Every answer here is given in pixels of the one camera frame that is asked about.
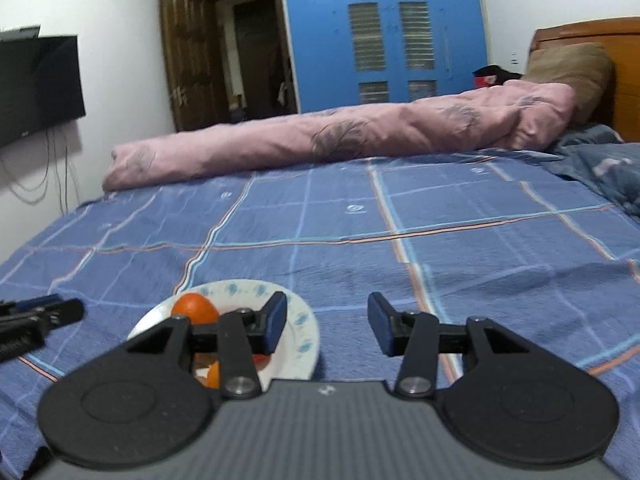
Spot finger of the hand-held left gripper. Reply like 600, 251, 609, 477
0, 294, 62, 313
22, 298, 85, 331

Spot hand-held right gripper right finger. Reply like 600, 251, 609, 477
367, 292, 531, 397

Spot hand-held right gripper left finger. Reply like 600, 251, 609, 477
125, 291, 290, 402

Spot white patterned plate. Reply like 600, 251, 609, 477
127, 279, 321, 392

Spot blue plaid bedsheet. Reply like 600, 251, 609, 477
0, 147, 640, 467

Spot pink rolled quilt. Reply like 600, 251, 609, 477
102, 81, 576, 192

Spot grey set-top box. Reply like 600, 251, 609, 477
0, 24, 42, 42

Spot red and black bag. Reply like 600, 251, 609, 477
472, 64, 524, 91

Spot grey-blue blanket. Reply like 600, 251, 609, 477
545, 124, 640, 222

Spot dark wooden door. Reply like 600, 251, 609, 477
160, 0, 301, 134

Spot blue wardrobe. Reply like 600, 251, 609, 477
277, 0, 489, 114

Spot brown pillow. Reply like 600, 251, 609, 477
520, 42, 617, 128

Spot wooden headboard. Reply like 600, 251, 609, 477
529, 16, 640, 144

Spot hanging cables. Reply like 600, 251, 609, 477
0, 124, 72, 212

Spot black wall television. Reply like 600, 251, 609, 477
0, 35, 86, 149

